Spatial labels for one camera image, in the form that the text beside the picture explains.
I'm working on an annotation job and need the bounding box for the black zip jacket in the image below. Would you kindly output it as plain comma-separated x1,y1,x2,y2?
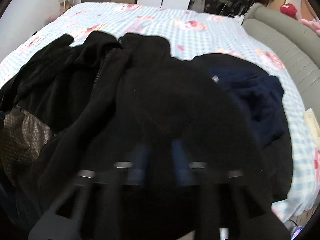
0,30,273,240

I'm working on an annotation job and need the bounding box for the navy black garment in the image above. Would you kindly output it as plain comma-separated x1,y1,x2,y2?
193,53,293,202

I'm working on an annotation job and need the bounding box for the checkered floral bed sheet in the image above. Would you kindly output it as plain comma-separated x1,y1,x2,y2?
1,2,319,221

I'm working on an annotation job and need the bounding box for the grey padded headboard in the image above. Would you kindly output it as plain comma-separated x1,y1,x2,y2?
242,3,319,117

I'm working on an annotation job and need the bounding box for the red plush toy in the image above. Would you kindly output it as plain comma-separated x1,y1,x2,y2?
279,3,297,19

